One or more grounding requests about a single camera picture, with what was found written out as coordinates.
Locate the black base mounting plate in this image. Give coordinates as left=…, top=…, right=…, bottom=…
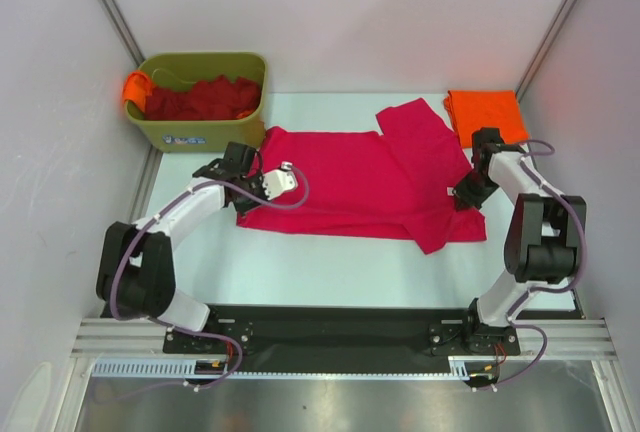
left=163, top=305, right=521, bottom=372

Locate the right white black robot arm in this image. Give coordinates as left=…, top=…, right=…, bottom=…
left=453, top=127, right=587, bottom=353

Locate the pink t shirt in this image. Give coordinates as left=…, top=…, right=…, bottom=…
left=236, top=99, right=487, bottom=254

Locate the olive green plastic bin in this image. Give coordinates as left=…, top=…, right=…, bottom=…
left=123, top=52, right=268, bottom=153

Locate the folded orange t shirt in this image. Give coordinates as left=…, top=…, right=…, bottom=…
left=443, top=90, right=529, bottom=148

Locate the slotted cable duct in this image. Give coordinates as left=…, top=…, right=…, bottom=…
left=92, top=356, right=502, bottom=381

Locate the orange cloth on bin rim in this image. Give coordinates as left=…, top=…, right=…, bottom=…
left=121, top=70, right=155, bottom=112

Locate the dark red t shirt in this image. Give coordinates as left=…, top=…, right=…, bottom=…
left=144, top=75, right=262, bottom=121

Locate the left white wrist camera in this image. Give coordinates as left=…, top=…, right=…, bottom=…
left=262, top=162, right=298, bottom=201

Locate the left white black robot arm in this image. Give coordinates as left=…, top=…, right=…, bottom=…
left=96, top=142, right=267, bottom=352

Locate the aluminium frame rail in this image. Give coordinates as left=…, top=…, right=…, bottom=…
left=71, top=318, right=166, bottom=357

